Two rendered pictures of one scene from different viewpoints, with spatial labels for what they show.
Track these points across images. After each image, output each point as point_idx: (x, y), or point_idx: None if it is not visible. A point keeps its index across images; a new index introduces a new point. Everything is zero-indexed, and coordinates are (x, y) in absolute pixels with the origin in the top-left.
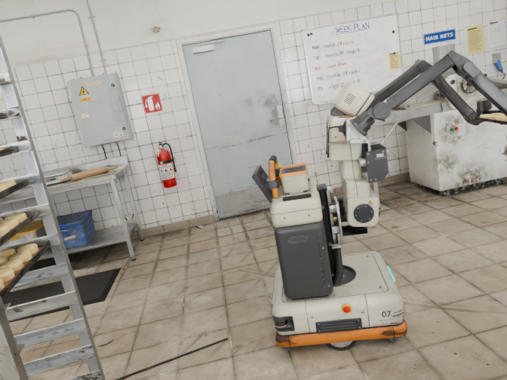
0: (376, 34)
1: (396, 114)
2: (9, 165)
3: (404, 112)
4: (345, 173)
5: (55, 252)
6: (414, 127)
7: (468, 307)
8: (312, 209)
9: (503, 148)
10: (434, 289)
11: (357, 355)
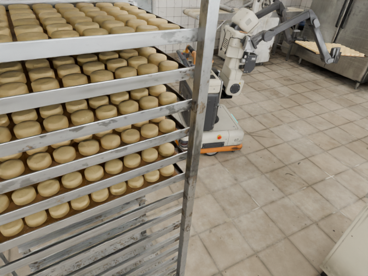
0: None
1: (226, 15)
2: None
3: (230, 15)
4: (231, 64)
5: None
6: (229, 23)
7: (261, 134)
8: (217, 86)
9: (269, 45)
10: (245, 124)
11: (218, 158)
